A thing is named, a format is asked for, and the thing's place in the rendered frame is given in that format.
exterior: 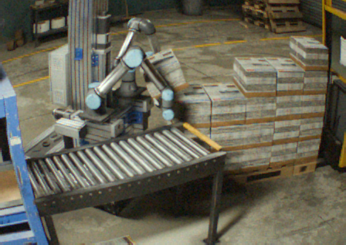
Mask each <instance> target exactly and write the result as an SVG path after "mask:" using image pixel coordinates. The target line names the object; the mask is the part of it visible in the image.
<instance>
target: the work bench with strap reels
mask: <svg viewBox="0 0 346 245"><path fill-rule="evenodd" d="M54 1H55V0H50V1H48V2H44V4H41V5H40V6H39V7H38V5H30V7H31V15H30V16H31V19H30V20H31V22H30V24H31V25H30V28H31V29H30V39H31V40H30V43H32V42H33V41H32V36H34V37H35V41H36V42H35V45H36V46H35V48H38V46H37V43H38V41H37V39H38V38H39V37H41V36H47V35H49V34H53V33H58V32H62V31H66V30H68V28H69V25H68V23H69V16H67V22H65V21H66V20H65V17H62V18H61V17H58V18H56V19H52V21H51V23H52V25H51V26H49V20H48V21H42V22H38V11H42V10H44V9H50V8H55V7H57V6H63V5H68V4H69V0H62V2H61V3H60V2H58V3H53V2H54ZM108 1H109V2H108V15H109V13H110V8H109V7H110V0H108ZM60 4H61V5H60ZM33 10H34V11H36V22H35V24H34V25H33V24H32V23H33V20H32V19H33V17H32V16H33V14H32V13H33ZM32 26H34V27H33V28H32ZM33 29H34V30H33Z"/></svg>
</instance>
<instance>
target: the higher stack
mask: <svg viewBox="0 0 346 245"><path fill-rule="evenodd" d="M290 54H291V55H292V56H293V57H294V58H296V59H297V60H299V61H300V62H301V63H302V64H303V65H305V66H328V59H327V58H328V48H327V47H326V46H324V45H323V44H321V43H319V42H318V41H317V40H315V39H313V38H310V37H300V36H291V37H290ZM292 61H293V60H292ZM293 62H294V61H293ZM294 63H295V62H294ZM295 64H296V65H297V66H299V65H298V64H297V63H295ZM299 67H300V66H299ZM300 68H301V67H300ZM301 69H302V68H301ZM302 70H303V71H304V81H303V82H304V85H303V86H304V88H303V90H326V89H327V71H326V70H325V71H321V70H318V71H314V70H310V71H307V70H304V69H302ZM302 99H303V100H302V101H301V103H302V114H310V113H315V114H317V113H324V107H325V106H324V105H325V94H317V95H316V94H309V95H303V98H302ZM323 119H324V117H308V118H301V119H300V132H299V137H306V136H312V135H318V134H321V131H322V127H323ZM320 143H321V139H320V138H318V139H313V140H306V141H297V151H296V156H295V158H296V159H299V158H305V157H310V156H316V155H318V148H319V144H320ZM296 159H295V160H296ZM316 161H317V159H314V160H308V161H303V162H298V163H294V164H293V165H294V167H293V176H294V175H300V174H304V173H306V172H314V170H315V165H316Z"/></svg>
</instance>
